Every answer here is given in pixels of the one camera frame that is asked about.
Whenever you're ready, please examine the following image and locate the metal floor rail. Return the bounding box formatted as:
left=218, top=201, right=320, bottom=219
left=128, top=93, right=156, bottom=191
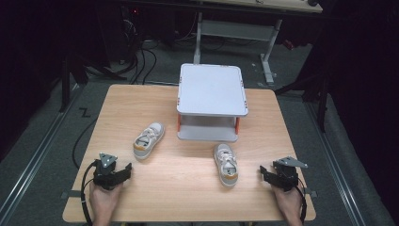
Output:
left=0, top=84, right=85, bottom=218
left=304, top=102, right=367, bottom=226

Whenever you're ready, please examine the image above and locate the thin black floor cable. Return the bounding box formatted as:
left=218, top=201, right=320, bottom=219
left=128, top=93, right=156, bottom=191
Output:
left=72, top=117, right=99, bottom=170

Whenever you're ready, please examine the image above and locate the black floor cables bundle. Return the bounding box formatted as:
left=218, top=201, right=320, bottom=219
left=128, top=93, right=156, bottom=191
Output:
left=119, top=18, right=158, bottom=86

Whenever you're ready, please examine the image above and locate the small red object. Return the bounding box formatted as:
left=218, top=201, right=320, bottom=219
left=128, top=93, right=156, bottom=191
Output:
left=282, top=39, right=296, bottom=52

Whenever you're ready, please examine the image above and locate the white two-tier shoe rack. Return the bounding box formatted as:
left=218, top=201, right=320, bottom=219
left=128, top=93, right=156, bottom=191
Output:
left=176, top=63, right=249, bottom=143

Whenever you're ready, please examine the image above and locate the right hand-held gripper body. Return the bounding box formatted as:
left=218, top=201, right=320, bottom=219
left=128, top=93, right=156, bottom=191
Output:
left=269, top=155, right=309, bottom=193

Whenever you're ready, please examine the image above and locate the grey tape strip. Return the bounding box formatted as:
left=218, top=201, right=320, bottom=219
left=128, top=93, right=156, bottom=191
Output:
left=60, top=189, right=85, bottom=201
left=302, top=186, right=318, bottom=199

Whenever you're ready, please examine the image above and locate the desk with white metal legs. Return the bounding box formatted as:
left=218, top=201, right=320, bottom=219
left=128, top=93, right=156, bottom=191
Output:
left=191, top=0, right=324, bottom=87

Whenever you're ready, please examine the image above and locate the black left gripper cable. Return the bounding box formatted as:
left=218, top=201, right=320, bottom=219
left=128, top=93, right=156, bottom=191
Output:
left=80, top=159, right=99, bottom=226

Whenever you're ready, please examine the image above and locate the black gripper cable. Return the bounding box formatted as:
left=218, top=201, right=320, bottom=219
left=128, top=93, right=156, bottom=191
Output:
left=295, top=177, right=309, bottom=224
left=80, top=159, right=99, bottom=226

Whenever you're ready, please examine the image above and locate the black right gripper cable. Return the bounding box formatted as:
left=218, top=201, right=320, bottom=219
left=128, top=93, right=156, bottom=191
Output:
left=295, top=177, right=309, bottom=224

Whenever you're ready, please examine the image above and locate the person's left hand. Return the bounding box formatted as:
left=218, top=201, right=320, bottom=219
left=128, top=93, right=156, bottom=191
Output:
left=88, top=182, right=124, bottom=220

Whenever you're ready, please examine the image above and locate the white and grey sneaker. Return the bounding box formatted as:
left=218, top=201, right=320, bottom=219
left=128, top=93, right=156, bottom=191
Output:
left=133, top=121, right=166, bottom=160
left=213, top=143, right=239, bottom=189

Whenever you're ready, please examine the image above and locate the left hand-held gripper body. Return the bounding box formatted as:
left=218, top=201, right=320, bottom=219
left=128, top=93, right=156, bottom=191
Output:
left=92, top=153, right=124, bottom=191

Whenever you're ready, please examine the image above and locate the person's right hand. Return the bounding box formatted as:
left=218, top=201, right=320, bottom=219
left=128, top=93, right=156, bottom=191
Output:
left=271, top=184, right=305, bottom=220

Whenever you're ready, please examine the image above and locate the black metal stand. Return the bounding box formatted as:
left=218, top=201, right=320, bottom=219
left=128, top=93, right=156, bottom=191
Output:
left=58, top=55, right=126, bottom=114
left=274, top=70, right=332, bottom=134

